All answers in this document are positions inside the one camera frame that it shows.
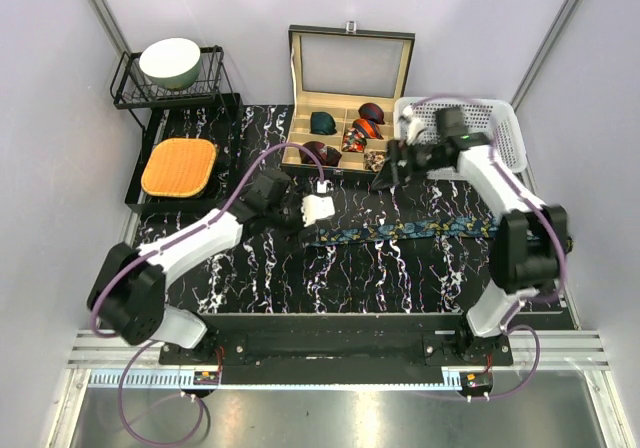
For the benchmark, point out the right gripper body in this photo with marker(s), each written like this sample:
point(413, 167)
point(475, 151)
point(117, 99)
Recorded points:
point(418, 159)

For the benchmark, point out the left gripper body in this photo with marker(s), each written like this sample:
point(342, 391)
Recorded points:
point(286, 216)

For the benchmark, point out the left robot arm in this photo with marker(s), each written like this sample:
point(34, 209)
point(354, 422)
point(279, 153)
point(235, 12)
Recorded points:
point(129, 292)

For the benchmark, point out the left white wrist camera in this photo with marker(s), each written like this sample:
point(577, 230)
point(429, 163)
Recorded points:
point(318, 205)

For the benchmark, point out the orange striped rolled tie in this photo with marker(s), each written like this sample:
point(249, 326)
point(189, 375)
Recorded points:
point(367, 128)

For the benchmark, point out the dark green rolled tie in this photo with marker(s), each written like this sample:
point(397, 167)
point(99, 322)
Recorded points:
point(322, 123)

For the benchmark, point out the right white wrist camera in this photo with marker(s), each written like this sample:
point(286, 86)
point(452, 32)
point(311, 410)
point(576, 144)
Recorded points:
point(412, 125)

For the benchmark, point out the white green bowl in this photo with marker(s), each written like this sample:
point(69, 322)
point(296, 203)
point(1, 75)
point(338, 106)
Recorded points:
point(172, 64)

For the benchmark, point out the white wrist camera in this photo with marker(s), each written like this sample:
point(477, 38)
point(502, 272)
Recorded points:
point(318, 205)
point(412, 125)

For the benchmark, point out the black wire dish rack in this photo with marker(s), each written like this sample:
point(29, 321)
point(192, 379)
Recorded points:
point(131, 89)

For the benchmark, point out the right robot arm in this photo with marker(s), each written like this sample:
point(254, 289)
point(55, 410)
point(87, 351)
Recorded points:
point(527, 261)

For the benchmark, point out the black tie storage box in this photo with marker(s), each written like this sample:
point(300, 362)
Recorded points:
point(336, 70)

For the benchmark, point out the red floral rolled tie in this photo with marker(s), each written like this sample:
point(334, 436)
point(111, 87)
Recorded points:
point(353, 142)

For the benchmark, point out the beige floral rolled tie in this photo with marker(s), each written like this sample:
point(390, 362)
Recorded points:
point(374, 161)

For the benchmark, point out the white plastic basket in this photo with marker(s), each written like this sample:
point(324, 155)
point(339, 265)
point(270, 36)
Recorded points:
point(495, 118)

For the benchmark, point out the black tray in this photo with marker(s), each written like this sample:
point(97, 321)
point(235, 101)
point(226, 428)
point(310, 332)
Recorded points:
point(218, 122)

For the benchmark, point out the maroon striped rolled tie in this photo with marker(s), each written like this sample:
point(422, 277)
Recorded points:
point(372, 112)

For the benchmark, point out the blue patterned necktie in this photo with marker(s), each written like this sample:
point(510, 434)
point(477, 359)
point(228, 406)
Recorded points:
point(448, 226)

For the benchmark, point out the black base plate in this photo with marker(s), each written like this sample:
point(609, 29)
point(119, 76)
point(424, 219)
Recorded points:
point(313, 351)

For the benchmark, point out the dark red rolled tie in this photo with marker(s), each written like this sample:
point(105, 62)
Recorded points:
point(325, 154)

